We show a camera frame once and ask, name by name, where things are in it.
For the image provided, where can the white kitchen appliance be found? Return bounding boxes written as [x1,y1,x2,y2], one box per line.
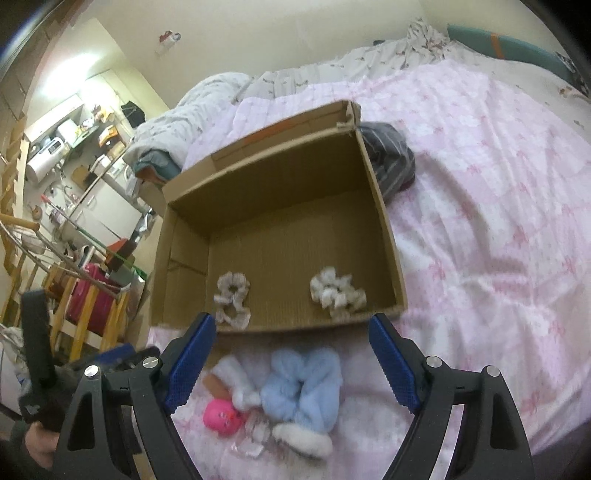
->
[25,137,66,184]

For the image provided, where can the yellow wooden rack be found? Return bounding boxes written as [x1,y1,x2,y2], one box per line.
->
[46,263,133,361]

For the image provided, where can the grey striped cloth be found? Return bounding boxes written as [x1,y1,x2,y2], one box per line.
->
[359,122,416,204]

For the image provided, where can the person's left forearm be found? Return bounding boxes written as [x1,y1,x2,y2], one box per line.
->
[9,422,61,470]

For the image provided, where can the white fluffy hair clip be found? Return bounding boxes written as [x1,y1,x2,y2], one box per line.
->
[272,424,334,459]

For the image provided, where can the light blue fluffy scrunchie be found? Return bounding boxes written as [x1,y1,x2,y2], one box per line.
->
[260,348,343,435]

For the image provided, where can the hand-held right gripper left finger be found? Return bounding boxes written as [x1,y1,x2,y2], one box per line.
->
[53,312,218,480]

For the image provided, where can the clear plastic hair clip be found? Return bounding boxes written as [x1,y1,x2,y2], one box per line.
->
[231,411,278,459]

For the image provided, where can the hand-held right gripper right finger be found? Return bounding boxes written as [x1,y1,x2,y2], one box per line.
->
[368,312,536,480]

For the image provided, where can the teal headboard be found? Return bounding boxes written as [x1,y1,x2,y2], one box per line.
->
[447,24,579,85]

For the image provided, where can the pink printed blanket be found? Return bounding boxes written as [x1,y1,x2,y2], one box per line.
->
[148,60,591,480]

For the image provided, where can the black hanging bag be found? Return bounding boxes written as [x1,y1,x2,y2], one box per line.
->
[121,102,145,128]

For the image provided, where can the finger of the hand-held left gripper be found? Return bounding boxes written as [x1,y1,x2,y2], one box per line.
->
[98,344,141,371]

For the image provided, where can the wooden ladder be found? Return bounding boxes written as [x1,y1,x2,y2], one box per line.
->
[0,115,29,301]

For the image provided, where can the pink round toy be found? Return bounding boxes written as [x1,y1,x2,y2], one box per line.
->
[203,398,246,436]

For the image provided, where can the white floral duvet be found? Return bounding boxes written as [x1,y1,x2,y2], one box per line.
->
[124,18,451,172]

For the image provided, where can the white beige fluffy scrunchie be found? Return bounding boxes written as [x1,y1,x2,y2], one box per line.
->
[309,265,367,320]

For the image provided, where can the small brown hair clip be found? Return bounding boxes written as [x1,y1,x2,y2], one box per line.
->
[205,374,232,400]

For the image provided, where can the cardboard box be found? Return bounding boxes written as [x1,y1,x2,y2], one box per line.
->
[148,99,409,334]

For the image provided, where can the pink suitcase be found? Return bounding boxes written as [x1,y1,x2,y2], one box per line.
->
[65,263,117,334]

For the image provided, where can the white fluffy hair tie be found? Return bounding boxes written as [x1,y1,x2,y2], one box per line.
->
[212,355,262,409]

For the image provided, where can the teal pillow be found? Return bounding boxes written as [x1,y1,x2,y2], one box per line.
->
[134,150,182,182]

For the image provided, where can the wall sticker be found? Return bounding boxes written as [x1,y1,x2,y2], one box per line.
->
[157,30,182,55]

